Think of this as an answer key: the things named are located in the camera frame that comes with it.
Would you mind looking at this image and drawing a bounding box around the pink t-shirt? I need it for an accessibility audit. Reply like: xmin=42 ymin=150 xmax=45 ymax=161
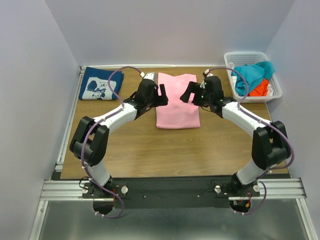
xmin=156 ymin=72 xmax=201 ymax=130

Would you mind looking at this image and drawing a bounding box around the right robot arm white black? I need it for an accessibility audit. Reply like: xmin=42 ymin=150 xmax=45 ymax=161
xmin=180 ymin=75 xmax=292 ymax=195

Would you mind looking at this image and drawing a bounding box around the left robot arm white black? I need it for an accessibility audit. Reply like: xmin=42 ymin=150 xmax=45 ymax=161
xmin=69 ymin=78 xmax=169 ymax=194

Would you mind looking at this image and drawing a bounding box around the white garment in basket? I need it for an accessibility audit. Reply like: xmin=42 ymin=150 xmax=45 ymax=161
xmin=227 ymin=62 xmax=237 ymax=87

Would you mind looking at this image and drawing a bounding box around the teal t-shirt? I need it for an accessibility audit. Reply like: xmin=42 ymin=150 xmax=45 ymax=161
xmin=233 ymin=61 xmax=275 ymax=97

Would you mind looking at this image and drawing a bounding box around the folded blue printed t-shirt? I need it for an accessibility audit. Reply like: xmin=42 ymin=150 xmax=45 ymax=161
xmin=78 ymin=67 xmax=117 ymax=101

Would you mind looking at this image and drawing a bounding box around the orange t-shirt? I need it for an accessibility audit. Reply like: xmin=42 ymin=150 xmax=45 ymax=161
xmin=248 ymin=78 xmax=269 ymax=97

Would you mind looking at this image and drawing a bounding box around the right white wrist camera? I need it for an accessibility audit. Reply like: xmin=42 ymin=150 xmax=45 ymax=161
xmin=203 ymin=69 xmax=213 ymax=78

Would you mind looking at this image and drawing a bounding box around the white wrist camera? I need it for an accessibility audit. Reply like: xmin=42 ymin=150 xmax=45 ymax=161
xmin=139 ymin=72 xmax=157 ymax=82
xmin=203 ymin=69 xmax=213 ymax=78

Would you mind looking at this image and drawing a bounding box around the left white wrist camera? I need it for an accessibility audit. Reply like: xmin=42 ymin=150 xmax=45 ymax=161
xmin=139 ymin=72 xmax=157 ymax=82

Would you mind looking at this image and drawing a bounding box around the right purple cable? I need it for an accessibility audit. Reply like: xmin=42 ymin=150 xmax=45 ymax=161
xmin=207 ymin=67 xmax=296 ymax=216

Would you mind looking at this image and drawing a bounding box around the purple cable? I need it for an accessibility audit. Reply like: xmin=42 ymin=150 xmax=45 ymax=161
xmin=207 ymin=67 xmax=296 ymax=216
xmin=81 ymin=65 xmax=146 ymax=219

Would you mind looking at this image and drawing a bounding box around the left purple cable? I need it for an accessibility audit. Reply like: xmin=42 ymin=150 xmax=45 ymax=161
xmin=81 ymin=65 xmax=146 ymax=219

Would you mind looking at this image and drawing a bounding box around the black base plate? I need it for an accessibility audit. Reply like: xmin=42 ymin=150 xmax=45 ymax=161
xmin=79 ymin=175 xmax=261 ymax=215

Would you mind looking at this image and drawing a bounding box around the aluminium frame rail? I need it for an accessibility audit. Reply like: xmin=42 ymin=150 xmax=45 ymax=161
xmin=29 ymin=66 xmax=85 ymax=240

